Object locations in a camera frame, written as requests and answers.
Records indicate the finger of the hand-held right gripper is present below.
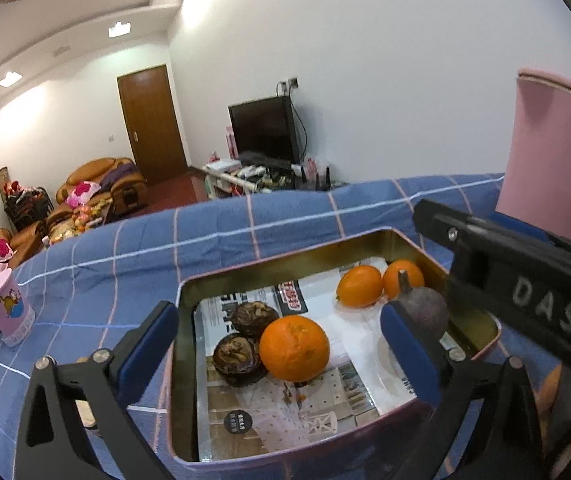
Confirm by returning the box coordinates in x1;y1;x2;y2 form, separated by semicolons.
488;210;561;247
413;199;571;281

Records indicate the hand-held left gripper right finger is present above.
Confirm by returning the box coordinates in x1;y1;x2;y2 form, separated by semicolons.
379;302;546;480

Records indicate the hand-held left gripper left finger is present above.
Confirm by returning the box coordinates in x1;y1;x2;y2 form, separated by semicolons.
14;301;181;480

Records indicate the purple passion fruit with stem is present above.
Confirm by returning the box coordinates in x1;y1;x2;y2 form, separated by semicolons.
390;270;450;346

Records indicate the oval smooth orange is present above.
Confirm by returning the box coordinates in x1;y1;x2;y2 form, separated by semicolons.
383;259;425;301
336;265;383;309

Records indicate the dark brown mangosteen shell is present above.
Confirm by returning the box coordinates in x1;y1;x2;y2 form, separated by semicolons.
213;334;269;388

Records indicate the round orange mandarin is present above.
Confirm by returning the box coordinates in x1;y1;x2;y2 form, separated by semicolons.
259;316;331;382

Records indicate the pink metal tin box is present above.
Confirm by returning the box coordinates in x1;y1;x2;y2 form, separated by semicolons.
168;227;502;471

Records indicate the person's right hand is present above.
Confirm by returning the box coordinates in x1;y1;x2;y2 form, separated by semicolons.
535;364;564;422

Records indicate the tall pink container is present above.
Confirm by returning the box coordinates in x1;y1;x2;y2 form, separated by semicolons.
495;67;571;246

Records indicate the blue plaid blanket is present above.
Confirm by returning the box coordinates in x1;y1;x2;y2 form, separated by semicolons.
0;172;571;480

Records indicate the newspaper lining sheet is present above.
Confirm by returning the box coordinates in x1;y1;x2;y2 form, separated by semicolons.
193;255;433;461

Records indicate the pink cartoon mug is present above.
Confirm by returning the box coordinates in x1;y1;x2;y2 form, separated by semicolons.
0;269;36;348

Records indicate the coffee table with snacks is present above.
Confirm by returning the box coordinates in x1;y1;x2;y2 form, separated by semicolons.
46;197;116;246

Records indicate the brown leather armchair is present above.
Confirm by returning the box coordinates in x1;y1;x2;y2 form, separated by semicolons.
56;157;149;216

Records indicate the brown leather sofa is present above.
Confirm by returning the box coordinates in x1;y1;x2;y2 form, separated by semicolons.
0;220;49;281

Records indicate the purple throw cloth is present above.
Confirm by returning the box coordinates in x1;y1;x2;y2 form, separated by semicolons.
100;164;136;188

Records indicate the black storage rack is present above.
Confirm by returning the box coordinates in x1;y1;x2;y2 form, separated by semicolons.
3;185;56;231

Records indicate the white television stand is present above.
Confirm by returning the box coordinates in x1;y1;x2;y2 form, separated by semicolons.
202;157;336;201

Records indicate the black television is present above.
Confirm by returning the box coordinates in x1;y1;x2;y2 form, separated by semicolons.
228;95;302;165

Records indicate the brown wooden door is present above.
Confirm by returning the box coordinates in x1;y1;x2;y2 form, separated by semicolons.
116;64;189;186

